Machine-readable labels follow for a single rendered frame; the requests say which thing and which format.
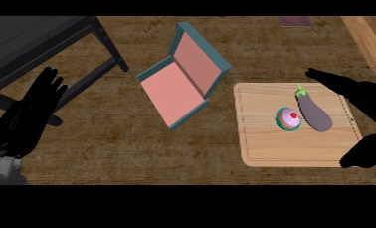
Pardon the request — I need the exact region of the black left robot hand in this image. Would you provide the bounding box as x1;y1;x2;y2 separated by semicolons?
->
0;66;70;158

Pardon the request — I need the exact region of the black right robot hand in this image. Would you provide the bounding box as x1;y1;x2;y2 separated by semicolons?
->
304;67;376;169

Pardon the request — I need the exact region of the pink cupcake with cherry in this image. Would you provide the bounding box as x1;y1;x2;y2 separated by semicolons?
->
274;106;304;132

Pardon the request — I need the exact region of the pale wooden cutting board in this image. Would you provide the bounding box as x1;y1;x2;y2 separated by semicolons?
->
232;82;365;169

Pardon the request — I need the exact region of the pink and teal open box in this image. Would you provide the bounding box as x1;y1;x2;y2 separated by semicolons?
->
136;21;234;131

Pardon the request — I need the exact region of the purple eggplant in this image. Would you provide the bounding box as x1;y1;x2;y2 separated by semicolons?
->
294;83;335;133

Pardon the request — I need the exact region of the pale wooden plank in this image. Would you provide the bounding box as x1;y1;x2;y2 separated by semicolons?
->
340;16;376;74

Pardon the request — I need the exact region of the dark grey appliance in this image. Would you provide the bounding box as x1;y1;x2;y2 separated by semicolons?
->
0;16;132;127

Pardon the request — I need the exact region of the purple flat object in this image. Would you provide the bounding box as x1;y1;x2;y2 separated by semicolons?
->
278;16;313;29

